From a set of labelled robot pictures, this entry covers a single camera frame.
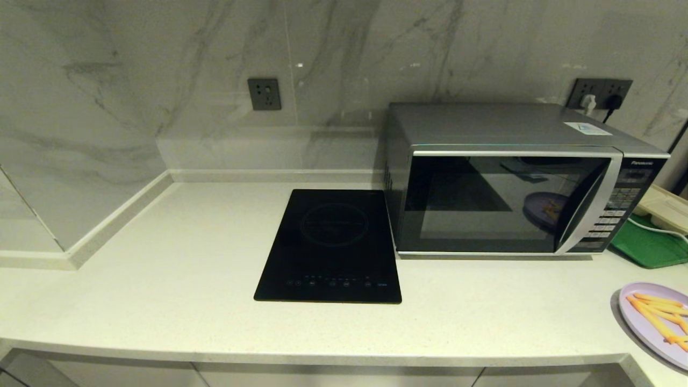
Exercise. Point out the black glass microwave door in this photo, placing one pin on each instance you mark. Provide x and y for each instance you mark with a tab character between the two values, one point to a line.
473	220

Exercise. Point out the purple plate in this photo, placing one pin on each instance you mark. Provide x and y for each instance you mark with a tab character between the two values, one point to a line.
642	328

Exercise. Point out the silver microwave oven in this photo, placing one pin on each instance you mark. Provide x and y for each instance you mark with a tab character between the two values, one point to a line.
484	123

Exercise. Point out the black induction cooktop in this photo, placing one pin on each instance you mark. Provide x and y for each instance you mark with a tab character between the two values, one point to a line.
328	252

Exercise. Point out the beige cabinet door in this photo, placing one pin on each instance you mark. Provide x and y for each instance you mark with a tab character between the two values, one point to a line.
559	379
333	379
123	376

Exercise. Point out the white sticker label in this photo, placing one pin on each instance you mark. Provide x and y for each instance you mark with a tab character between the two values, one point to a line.
587	128

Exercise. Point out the white power plug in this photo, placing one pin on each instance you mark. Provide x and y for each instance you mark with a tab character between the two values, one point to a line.
589	103

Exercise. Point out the green plastic tray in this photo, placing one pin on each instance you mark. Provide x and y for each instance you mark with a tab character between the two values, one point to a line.
650	250

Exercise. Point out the cream power strip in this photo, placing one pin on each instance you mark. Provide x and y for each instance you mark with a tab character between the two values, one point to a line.
664	207

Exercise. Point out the beige cabinet corner panel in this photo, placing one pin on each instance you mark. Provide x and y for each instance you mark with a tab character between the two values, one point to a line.
27	373

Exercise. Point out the grey wall socket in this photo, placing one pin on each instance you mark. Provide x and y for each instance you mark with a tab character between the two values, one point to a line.
623	88
579	88
264	94

